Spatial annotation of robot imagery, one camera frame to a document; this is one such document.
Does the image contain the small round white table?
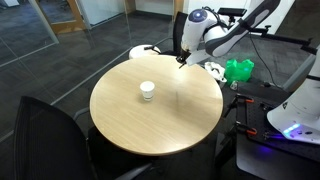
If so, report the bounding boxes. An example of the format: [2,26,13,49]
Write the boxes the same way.
[129,44,161,59]

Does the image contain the orange-handled black clamp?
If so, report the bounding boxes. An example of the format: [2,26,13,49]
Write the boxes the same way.
[222,93,255,118]
[235,121,257,136]

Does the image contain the lower orange-handled black clamp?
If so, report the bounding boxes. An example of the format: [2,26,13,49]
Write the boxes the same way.
[235,121,257,136]

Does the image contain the black mesh office chair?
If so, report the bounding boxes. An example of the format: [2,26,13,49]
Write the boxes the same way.
[13,96,96,180]

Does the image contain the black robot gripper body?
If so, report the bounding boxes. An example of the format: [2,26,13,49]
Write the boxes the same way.
[176,50,191,64]

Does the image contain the black camera on stand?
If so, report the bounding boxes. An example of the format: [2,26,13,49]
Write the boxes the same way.
[218,8,247,17]

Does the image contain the green plastic bag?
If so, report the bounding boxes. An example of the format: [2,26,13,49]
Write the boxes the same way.
[224,59,254,84]

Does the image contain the upper orange-handled black clamp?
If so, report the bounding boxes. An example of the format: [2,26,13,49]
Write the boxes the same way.
[222,93,255,118]

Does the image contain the white paper cup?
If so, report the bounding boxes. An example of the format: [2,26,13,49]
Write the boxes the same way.
[140,81,155,101]

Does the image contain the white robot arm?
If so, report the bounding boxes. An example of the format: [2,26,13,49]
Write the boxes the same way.
[177,0,320,145]

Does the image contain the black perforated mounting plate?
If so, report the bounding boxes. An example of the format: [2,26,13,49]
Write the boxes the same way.
[237,80,320,162]

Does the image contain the white crumpled plastic bag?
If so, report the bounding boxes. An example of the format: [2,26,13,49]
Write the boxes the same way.
[204,62,226,82]

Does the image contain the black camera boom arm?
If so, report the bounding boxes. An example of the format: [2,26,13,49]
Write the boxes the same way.
[249,27,318,55]

